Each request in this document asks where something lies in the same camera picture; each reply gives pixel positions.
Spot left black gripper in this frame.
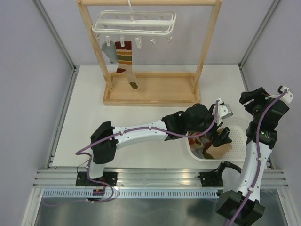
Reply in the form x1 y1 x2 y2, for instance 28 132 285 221
187 105 232 147

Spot beige argyle sock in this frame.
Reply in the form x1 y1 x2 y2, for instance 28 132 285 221
201 135 232 160
188 135 211 150

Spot beige argyle sock front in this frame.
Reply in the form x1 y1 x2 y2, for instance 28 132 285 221
188 135 211 150

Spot white plastic clip hanger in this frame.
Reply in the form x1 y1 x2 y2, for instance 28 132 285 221
92 1 177 49

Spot grey sock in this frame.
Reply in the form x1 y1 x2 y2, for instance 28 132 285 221
101 41 118 64
190 146 212 159

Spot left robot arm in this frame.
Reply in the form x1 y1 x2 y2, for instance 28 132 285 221
86 100 233 186

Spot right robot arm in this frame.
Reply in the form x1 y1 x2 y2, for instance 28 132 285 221
214 86 293 226

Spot white perforated plastic basket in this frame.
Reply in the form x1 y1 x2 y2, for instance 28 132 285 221
186 116 249 162

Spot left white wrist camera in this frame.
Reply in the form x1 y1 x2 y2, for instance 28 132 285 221
213 98 233 126

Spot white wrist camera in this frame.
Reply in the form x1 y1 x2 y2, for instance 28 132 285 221
213 98 233 126
266 85 293 105

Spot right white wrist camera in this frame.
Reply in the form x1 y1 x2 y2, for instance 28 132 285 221
266 85 293 105

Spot wooden hanger rack frame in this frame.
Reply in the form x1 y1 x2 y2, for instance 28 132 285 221
77 0 222 107

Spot white slotted cable duct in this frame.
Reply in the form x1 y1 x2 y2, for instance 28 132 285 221
43 189 218 199

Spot right aluminium frame post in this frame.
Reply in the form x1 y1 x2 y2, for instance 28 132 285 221
238 0 282 70

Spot aluminium frame post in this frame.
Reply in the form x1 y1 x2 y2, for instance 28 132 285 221
32 0 77 72
238 0 282 70

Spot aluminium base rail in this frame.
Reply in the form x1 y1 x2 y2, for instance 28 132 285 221
33 167 289 189

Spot left aluminium frame post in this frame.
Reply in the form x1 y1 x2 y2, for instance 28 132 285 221
32 0 77 72

